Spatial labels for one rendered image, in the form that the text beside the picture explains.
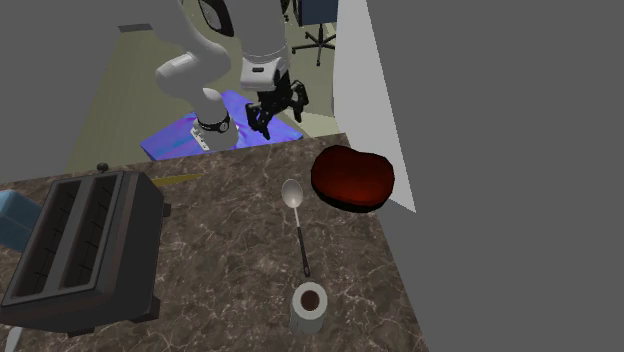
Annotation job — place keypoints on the blue patterned robot stand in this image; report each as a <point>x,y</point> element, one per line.
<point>273,129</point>

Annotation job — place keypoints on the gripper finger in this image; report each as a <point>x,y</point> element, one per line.
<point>300,97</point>
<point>261,121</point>

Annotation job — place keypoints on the blue office chair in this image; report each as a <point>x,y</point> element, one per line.
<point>319,19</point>

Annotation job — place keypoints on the dark grey toaster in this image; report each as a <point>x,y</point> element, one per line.
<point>88,244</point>

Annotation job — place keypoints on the white paper roll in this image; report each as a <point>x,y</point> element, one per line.
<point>308,312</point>

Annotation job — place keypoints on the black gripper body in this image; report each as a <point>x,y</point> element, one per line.
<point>278,95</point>

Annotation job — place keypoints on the dark red bowl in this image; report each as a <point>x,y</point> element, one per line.
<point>353,178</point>

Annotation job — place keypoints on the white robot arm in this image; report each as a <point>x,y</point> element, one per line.
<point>195,73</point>

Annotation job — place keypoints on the blue box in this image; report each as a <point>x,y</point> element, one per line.
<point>17,222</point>

